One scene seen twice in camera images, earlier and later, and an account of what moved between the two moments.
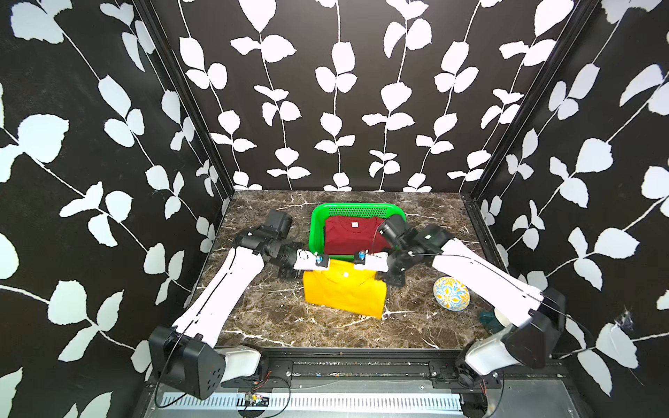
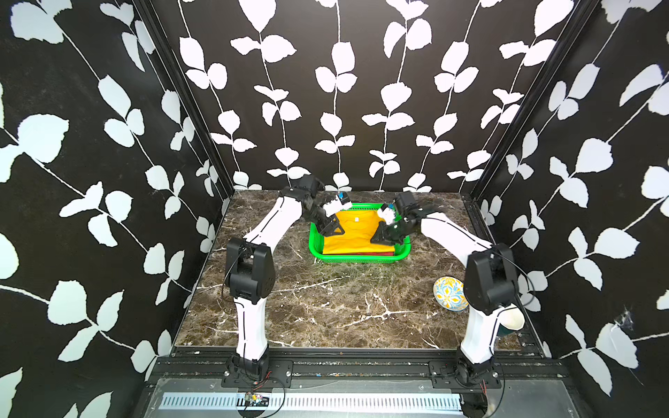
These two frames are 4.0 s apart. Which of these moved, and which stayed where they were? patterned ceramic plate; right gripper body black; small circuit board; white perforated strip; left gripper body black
Moved: right gripper body black; left gripper body black
Stayed: patterned ceramic plate; small circuit board; white perforated strip
